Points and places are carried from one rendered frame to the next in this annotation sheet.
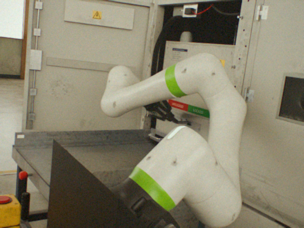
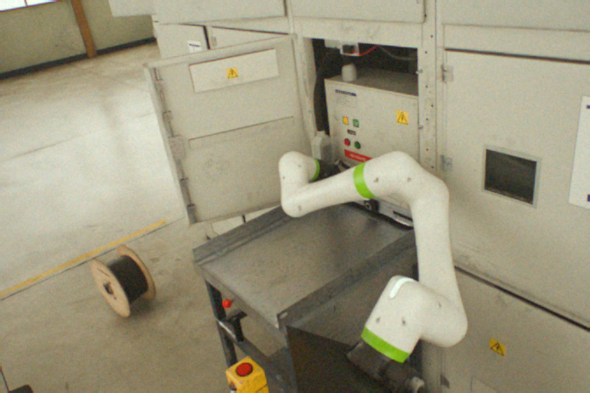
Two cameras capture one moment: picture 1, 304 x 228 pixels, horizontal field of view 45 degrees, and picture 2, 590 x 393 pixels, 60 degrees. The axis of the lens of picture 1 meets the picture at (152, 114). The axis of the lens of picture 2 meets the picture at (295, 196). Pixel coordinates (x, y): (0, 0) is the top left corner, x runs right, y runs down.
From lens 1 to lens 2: 0.66 m
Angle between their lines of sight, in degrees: 18
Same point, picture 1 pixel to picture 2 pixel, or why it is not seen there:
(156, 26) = (307, 63)
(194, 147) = (418, 304)
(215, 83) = (412, 186)
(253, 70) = (446, 137)
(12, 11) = not seen: outside the picture
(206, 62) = (399, 169)
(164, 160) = (394, 323)
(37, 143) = (217, 249)
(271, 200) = (489, 269)
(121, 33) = (266, 82)
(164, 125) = not seen: hidden behind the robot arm
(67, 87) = (221, 164)
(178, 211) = not seen: hidden behind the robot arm
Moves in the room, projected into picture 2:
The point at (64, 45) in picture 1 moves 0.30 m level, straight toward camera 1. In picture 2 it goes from (203, 119) to (215, 142)
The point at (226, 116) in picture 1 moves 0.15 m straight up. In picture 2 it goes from (431, 217) to (431, 171)
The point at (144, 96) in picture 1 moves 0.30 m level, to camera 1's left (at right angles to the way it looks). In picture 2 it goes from (333, 201) to (241, 214)
